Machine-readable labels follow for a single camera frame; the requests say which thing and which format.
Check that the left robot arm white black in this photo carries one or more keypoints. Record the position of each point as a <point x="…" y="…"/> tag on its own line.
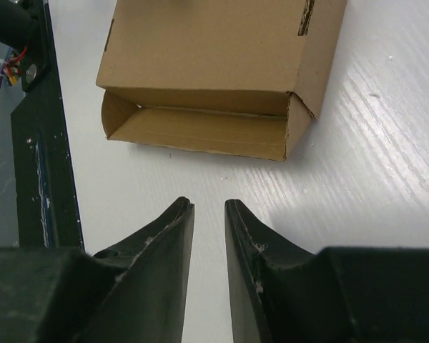
<point x="16" y="25"/>

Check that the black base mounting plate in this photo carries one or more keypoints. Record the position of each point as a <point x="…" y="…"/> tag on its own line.
<point x="46" y="199"/>

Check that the brown cardboard box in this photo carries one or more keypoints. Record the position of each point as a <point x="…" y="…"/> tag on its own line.
<point x="243" y="78"/>

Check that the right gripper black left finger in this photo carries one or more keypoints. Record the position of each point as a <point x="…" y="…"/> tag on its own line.
<point x="132" y="291"/>

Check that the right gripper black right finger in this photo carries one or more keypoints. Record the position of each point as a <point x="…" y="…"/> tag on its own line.
<point x="280" y="292"/>

